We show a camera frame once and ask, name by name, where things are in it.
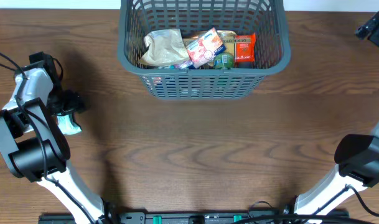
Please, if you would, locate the small teal packet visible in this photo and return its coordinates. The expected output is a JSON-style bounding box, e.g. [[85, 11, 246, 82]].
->
[[57, 114, 82, 135]]

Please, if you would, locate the orange San Remo spaghetti pack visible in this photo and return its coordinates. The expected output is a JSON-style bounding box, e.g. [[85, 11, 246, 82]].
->
[[235, 33, 256, 63]]

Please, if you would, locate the beige paper pouch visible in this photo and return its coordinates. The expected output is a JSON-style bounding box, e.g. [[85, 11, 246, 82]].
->
[[139, 29, 189, 67]]

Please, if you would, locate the green capped small bottle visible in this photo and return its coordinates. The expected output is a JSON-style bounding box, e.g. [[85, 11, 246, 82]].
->
[[213, 53, 235, 69]]

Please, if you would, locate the Kleenex pocket tissue multipack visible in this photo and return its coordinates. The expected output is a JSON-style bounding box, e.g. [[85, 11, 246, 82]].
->
[[174, 28, 227, 70]]

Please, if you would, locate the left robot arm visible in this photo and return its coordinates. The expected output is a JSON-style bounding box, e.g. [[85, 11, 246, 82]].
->
[[0, 56, 114, 223]]

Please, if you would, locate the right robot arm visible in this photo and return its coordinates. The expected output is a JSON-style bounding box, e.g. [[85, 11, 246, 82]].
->
[[289, 122, 379, 217]]

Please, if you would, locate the grey plastic lattice basket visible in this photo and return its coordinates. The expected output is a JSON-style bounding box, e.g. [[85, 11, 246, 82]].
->
[[118, 0, 291, 99]]

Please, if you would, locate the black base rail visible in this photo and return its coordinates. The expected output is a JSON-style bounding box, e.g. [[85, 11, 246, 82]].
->
[[38, 209, 349, 224]]

